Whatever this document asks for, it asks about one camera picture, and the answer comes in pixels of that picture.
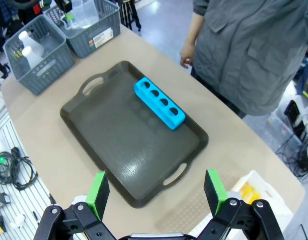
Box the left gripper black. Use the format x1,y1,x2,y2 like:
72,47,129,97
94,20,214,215
55,0,75,21

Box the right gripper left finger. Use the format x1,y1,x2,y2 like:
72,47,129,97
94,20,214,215
36,171,117,240

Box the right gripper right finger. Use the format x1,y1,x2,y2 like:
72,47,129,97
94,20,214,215
193,169,286,240

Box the clear plastic measuring beaker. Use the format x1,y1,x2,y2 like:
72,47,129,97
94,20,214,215
76,0,101,28
60,13,81,31

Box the yellow liquid tube blue cap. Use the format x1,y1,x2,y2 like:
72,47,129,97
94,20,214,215
247,191,262,202
240,182,256,198

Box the white plastic conical flask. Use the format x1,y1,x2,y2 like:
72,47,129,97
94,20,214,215
21,46,44,70
18,30,44,57

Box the person's right forearm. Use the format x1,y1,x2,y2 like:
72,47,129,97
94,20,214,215
182,0,207,50

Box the person's right hand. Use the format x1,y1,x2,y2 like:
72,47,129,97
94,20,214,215
180,42,196,70

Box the grey plastic basket with label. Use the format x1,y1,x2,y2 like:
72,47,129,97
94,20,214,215
42,0,121,59

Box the white product label sticker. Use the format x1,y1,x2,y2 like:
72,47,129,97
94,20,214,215
93,27,114,49

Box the white plastic basket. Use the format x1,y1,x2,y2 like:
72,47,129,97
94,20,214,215
228,169,294,240

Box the black tripod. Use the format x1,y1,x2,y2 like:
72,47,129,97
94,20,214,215
118,0,142,32

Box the dark brown serving tray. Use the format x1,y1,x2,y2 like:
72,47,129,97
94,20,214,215
59,60,210,209

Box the dark hanging clothes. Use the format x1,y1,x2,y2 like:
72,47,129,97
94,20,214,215
0,0,57,33

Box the small white object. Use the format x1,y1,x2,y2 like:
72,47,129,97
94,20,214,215
11,213,26,230

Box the black and white device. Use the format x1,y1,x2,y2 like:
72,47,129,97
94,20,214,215
0,192,11,210

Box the blue test tube rack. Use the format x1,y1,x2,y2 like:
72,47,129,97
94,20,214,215
133,77,186,131

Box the person in grey jacket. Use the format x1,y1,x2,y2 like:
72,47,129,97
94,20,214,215
180,0,308,120

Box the black cable bundle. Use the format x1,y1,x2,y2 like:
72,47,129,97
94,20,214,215
0,147,39,191

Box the tangled black floor cables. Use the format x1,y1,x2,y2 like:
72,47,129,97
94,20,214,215
276,134,308,181

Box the grey ribbed base plate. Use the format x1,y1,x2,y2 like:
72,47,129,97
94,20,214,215
0,109,57,240

